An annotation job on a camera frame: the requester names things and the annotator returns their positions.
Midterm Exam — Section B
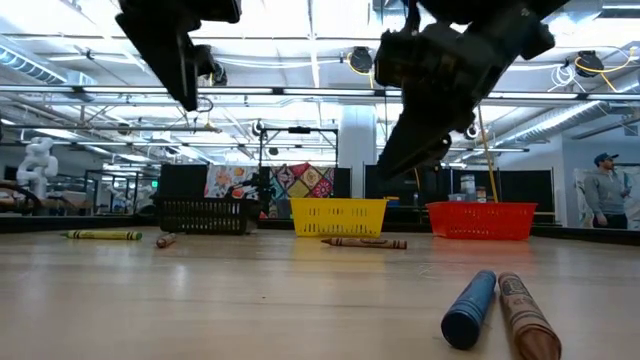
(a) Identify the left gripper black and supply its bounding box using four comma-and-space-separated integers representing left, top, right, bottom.
114, 0, 219, 113

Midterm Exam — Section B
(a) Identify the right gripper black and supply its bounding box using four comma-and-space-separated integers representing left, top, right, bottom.
376, 9, 557, 180

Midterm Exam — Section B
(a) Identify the blue crayon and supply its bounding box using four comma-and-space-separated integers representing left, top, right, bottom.
439, 270, 498, 351

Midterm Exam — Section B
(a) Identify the black partition panel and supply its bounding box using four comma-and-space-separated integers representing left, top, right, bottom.
473, 168, 555, 215
158, 163, 209, 201
363, 154, 454, 209

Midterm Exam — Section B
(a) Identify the white plastic container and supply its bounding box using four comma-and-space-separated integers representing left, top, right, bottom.
459, 173, 478, 203

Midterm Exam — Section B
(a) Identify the white pillar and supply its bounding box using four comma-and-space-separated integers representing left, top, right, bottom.
338, 104, 378, 200

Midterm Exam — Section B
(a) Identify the red slotted plastic basket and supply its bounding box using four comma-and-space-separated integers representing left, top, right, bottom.
425, 201, 539, 242

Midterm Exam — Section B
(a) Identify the long horizontal light bar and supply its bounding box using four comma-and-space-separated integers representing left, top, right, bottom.
0, 84, 640, 101

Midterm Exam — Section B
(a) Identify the yellow slotted plastic basket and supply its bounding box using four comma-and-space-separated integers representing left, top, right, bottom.
289, 197, 389, 239

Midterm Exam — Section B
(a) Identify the colourful patchwork cloth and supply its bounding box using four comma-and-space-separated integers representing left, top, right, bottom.
203, 163, 336, 220

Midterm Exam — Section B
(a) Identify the black slotted plastic basket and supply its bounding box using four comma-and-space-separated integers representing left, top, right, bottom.
153, 197, 262, 236

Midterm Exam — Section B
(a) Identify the person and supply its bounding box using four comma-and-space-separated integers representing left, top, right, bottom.
583, 152, 633, 231

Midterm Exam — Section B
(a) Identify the green crayon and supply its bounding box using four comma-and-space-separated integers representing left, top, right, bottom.
59, 229, 144, 242

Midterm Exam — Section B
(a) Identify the yellow hanging cable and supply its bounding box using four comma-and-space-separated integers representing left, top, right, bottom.
476, 104, 501, 204

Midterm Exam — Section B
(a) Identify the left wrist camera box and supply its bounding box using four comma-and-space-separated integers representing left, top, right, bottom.
199, 0, 243, 25

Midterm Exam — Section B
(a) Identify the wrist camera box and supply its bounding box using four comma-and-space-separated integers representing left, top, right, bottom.
374, 22, 441, 89
199, 0, 243, 25

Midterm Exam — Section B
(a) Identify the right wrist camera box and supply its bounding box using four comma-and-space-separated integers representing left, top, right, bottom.
374, 22, 441, 89

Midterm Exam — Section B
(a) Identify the black ceiling cord reel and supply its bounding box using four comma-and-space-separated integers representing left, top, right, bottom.
348, 46, 375, 75
574, 50, 605, 79

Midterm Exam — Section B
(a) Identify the ribbed ceiling duct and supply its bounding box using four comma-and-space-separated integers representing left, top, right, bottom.
0, 43, 69, 85
492, 101, 604, 147

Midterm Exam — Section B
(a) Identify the black stand frame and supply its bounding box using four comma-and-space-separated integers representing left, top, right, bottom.
257, 126, 340, 169

